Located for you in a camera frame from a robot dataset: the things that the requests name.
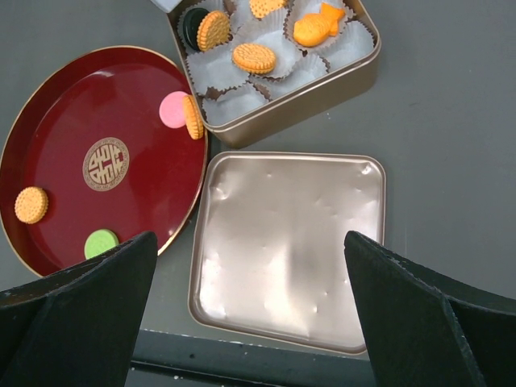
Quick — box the square gold cookie tin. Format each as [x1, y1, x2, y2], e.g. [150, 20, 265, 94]
[165, 1, 381, 148]

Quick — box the round red lacquer tray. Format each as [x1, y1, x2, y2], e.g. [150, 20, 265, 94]
[1, 46, 209, 277]

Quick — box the gold tin lid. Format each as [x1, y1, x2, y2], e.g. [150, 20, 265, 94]
[188, 152, 386, 356]

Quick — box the black sandwich cookie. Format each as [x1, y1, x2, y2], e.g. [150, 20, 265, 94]
[182, 7, 209, 52]

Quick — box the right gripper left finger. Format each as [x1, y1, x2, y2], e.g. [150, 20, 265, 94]
[1, 231, 157, 386]

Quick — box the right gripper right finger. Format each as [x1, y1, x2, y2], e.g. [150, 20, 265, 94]
[344, 231, 515, 386]

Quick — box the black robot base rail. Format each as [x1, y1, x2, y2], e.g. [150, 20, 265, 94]
[127, 330, 377, 386]

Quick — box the pink round cookie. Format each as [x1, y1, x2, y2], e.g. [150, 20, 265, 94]
[159, 91, 187, 129]

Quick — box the orange round cookie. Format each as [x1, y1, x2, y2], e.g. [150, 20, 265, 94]
[197, 10, 231, 52]
[182, 94, 204, 139]
[15, 186, 48, 224]
[249, 0, 288, 19]
[231, 43, 277, 74]

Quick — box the green round cookie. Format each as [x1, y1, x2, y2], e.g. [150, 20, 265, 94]
[84, 229, 119, 260]

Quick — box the orange fish-shaped cookie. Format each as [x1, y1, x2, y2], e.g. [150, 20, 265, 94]
[293, 2, 347, 48]

